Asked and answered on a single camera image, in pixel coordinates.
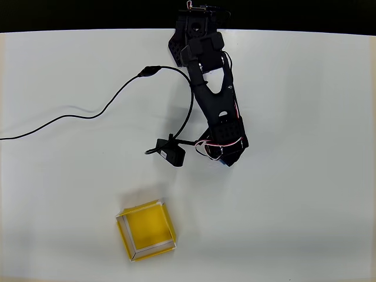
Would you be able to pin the blue rectangular block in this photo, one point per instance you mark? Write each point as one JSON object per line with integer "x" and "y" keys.
{"x": 222, "y": 162}

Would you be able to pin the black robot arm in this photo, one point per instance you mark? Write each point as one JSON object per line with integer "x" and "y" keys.
{"x": 214, "y": 100}

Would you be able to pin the yellow cardboard box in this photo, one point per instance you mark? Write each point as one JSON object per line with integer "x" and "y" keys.
{"x": 147, "y": 226}

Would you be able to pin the black webcam on mount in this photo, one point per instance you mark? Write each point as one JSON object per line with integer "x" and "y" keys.
{"x": 173, "y": 154}

